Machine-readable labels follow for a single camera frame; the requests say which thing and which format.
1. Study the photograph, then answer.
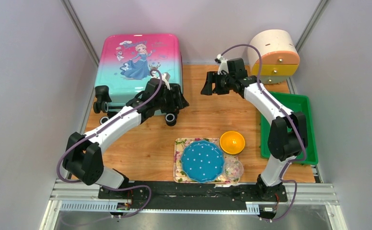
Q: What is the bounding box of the aluminium frame rail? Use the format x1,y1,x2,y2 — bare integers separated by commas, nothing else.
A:
40,180,348,230

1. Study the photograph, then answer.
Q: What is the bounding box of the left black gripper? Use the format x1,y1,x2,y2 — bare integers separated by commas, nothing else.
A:
154,85,190,114

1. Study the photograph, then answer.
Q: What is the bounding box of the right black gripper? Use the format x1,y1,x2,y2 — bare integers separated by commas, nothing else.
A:
201,71,235,95

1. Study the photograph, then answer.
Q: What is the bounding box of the orange bowl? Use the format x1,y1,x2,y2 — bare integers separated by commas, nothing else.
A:
220,131,245,156

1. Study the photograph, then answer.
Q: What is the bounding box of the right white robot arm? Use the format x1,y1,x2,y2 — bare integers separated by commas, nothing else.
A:
201,55,307,201

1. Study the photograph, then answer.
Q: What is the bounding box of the purple cable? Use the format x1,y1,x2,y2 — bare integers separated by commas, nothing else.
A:
219,44,307,222
56,69,152,219

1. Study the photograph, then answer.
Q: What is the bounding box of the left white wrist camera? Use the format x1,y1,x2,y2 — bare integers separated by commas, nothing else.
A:
162,72,171,90

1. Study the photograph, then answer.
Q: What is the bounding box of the pink and teal kids suitcase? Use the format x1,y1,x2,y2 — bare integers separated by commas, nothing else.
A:
93,34,183,124

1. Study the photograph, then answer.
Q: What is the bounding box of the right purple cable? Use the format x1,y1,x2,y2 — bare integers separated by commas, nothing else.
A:
219,44,307,222

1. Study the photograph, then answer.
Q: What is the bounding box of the blue polka dot plate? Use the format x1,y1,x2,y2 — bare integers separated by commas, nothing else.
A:
180,140,225,183

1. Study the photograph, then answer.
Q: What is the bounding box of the green plastic tray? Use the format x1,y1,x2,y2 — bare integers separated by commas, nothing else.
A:
260,91,319,166

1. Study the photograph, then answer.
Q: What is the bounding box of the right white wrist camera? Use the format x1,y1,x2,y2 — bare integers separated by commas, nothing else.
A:
215,54,229,75

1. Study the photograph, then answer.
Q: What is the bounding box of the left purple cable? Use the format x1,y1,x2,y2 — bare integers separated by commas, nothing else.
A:
56,69,152,219

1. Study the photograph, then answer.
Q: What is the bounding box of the small clear glass bowl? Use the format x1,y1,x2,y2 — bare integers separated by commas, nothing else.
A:
223,158,244,180

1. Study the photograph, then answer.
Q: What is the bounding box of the floral rectangular tray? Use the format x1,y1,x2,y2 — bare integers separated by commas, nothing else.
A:
173,138,240,184

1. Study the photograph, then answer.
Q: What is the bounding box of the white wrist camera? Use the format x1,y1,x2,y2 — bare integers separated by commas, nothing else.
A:
162,72,171,90
215,54,229,75

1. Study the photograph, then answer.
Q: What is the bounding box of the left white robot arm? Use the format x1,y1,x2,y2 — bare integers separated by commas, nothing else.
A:
57,78,189,199

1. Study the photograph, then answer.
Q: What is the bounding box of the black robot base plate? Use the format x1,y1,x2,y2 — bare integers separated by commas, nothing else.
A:
97,180,288,219

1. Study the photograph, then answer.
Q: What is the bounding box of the round pastel mini drawer cabinet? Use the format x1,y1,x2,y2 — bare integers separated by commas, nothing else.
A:
247,29,301,84

